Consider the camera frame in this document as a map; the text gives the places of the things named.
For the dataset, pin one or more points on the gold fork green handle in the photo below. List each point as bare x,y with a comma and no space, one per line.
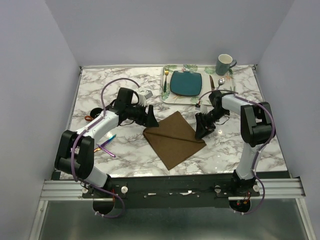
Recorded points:
166,73

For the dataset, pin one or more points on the orange coffee cup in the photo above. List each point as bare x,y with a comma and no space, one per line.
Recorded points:
94,113

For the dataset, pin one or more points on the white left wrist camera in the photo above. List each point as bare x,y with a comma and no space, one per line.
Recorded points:
143,95

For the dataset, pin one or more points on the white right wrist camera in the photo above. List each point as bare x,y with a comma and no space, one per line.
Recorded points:
201,108

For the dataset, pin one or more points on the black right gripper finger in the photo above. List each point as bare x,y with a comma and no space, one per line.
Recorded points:
200,120
202,132

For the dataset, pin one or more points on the teal square plate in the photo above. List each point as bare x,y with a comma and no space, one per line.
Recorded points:
186,83

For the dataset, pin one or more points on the brown cloth napkin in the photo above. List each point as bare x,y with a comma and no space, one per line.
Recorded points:
174,140

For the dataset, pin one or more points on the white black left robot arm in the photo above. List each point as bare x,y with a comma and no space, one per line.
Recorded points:
75,154

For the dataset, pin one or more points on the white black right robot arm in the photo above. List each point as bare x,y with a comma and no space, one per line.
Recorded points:
257,127

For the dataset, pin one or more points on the aluminium extrusion rail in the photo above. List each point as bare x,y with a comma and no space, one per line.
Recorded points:
60,190

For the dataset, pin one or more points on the iridescent rainbow spoon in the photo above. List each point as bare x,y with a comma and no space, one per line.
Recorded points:
102,148

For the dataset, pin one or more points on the brown wooden knife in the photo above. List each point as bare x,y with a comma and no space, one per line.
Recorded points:
212,85

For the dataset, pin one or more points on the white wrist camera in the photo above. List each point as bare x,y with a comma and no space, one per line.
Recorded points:
201,108
143,95

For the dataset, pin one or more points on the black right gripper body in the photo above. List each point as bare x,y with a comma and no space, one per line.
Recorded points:
211,117

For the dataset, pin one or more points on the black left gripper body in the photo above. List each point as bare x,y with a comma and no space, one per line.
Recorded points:
138,114

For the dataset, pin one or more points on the grey-green ceramic mug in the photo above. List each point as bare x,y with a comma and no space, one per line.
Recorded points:
224,63

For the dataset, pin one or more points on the silver spoon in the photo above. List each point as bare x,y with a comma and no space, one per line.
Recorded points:
221,82

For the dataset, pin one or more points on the black metal base frame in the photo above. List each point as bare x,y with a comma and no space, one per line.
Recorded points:
182,191

